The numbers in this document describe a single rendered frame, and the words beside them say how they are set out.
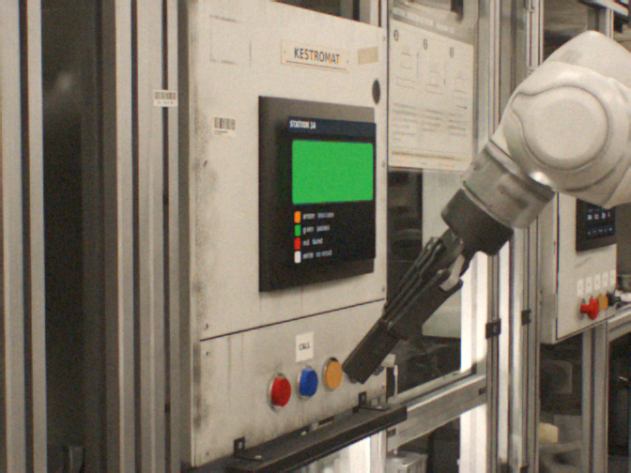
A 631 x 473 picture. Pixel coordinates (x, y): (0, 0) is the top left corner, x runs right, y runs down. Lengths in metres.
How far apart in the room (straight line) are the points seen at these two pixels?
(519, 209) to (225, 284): 0.31
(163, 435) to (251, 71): 0.37
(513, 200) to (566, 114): 0.22
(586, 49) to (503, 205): 0.18
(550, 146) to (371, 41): 0.48
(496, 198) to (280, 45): 0.28
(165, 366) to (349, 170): 0.36
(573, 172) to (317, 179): 0.35
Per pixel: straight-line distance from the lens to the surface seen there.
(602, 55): 1.21
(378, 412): 1.41
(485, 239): 1.23
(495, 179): 1.22
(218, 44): 1.15
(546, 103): 1.02
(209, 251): 1.13
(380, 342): 1.27
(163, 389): 1.10
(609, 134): 1.02
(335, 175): 1.31
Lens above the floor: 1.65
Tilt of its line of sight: 3 degrees down
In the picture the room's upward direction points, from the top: straight up
